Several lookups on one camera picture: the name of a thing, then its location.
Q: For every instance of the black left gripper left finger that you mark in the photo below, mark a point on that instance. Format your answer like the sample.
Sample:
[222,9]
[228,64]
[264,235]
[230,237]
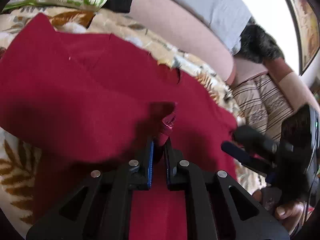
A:
[99,207]

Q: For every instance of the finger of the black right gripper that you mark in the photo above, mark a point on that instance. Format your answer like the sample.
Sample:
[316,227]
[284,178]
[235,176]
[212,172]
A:
[255,142]
[259,158]

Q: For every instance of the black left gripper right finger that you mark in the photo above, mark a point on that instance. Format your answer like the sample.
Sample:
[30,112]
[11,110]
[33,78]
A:
[217,206]

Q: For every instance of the dark red fleece garment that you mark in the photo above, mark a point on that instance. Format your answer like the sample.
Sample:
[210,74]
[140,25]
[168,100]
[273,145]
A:
[90,101]

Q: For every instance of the person's right hand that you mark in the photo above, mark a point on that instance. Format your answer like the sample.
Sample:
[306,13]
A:
[290,214]

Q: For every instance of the striped beige bedding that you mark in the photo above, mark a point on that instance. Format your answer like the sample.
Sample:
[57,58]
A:
[263,105]

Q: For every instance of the dark furry cushion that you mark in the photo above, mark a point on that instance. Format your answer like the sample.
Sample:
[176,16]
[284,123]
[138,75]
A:
[257,44]

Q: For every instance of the cream leaf-print fleece blanket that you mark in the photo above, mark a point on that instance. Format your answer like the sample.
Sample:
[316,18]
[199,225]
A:
[19,162]

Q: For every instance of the grey pillow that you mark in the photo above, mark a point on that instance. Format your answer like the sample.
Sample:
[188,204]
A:
[227,19]

